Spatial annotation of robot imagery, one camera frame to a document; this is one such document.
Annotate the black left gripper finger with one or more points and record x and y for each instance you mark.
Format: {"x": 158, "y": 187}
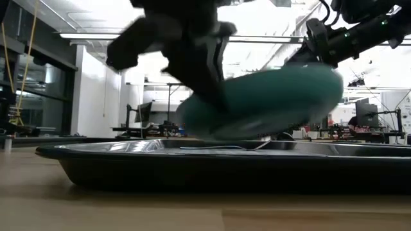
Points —
{"x": 210, "y": 70}
{"x": 181, "y": 61}

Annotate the person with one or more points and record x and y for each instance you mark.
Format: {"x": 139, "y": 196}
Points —
{"x": 353, "y": 123}

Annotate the teal green bowl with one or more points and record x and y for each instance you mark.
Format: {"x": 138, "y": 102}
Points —
{"x": 273, "y": 96}

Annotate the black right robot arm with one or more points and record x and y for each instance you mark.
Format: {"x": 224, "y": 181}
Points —
{"x": 359, "y": 35}

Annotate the black computer monitor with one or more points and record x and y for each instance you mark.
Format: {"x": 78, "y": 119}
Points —
{"x": 144, "y": 112}

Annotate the long ceiling light strip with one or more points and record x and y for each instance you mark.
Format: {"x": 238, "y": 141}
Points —
{"x": 90, "y": 36}
{"x": 266, "y": 39}

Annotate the black metal table frame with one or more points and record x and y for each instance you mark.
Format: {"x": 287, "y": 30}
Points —
{"x": 64, "y": 140}

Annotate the black background rig frame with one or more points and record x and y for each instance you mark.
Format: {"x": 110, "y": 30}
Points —
{"x": 169, "y": 102}

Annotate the black plastic serving tray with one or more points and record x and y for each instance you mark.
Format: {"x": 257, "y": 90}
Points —
{"x": 192, "y": 173}

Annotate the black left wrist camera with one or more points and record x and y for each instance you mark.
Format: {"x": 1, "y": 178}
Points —
{"x": 131, "y": 45}

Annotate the small grey post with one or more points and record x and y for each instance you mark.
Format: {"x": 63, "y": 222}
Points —
{"x": 8, "y": 143}

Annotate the thin silver metal fork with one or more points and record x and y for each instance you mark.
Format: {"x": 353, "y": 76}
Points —
{"x": 208, "y": 148}

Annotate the black monitor on arm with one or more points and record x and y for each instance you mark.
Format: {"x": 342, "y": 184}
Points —
{"x": 366, "y": 114}

